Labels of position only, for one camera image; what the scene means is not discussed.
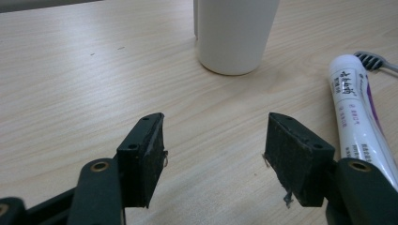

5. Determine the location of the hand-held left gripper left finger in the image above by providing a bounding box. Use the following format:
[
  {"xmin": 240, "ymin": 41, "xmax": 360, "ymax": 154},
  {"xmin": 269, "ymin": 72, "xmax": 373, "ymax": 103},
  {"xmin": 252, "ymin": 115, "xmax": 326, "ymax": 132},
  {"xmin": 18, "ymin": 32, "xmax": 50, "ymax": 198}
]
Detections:
[{"xmin": 115, "ymin": 112, "xmax": 169, "ymax": 209}]

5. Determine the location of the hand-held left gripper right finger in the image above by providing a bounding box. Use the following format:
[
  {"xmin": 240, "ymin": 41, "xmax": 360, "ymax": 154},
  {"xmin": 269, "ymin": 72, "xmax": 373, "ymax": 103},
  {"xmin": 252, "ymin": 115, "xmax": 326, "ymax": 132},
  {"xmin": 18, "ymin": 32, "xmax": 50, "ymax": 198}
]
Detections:
[{"xmin": 262, "ymin": 112, "xmax": 336, "ymax": 208}]

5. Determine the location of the white toothpaste tube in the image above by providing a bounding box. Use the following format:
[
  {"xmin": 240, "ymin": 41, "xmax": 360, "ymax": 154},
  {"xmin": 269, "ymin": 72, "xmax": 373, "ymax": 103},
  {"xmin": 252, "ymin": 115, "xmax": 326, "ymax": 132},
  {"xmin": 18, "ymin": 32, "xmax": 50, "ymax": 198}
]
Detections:
[{"xmin": 328, "ymin": 53, "xmax": 398, "ymax": 191}]

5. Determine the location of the white cup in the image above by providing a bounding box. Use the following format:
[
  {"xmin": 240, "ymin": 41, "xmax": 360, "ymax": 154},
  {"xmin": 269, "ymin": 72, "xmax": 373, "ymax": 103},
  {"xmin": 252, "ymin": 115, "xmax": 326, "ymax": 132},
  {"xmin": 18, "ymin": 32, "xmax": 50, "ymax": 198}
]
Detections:
[{"xmin": 192, "ymin": 0, "xmax": 281, "ymax": 77}]

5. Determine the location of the toothbrush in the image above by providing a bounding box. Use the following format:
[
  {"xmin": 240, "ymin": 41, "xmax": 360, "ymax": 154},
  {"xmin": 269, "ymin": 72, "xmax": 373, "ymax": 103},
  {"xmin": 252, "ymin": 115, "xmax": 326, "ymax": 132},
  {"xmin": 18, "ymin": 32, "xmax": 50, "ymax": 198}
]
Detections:
[{"xmin": 353, "ymin": 51, "xmax": 398, "ymax": 74}]

